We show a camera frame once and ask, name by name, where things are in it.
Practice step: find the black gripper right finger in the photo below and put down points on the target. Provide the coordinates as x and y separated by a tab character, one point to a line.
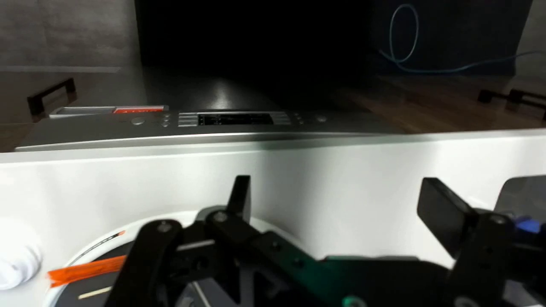
484	256

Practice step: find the dishwasher control panel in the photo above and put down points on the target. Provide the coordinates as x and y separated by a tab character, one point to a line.
228	119

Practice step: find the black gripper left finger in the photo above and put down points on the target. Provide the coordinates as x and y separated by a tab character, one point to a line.
155	261

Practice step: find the round white-rimmed dark tray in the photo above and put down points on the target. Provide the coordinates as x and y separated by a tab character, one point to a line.
86	252

